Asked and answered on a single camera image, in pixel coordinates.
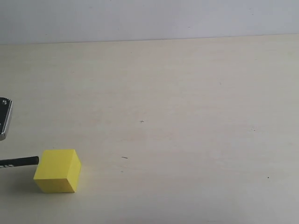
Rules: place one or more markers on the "yellow foam cube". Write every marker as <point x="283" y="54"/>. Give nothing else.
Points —
<point x="58" y="171"/>

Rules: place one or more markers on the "black and white marker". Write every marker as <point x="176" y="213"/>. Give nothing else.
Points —
<point x="19" y="162"/>

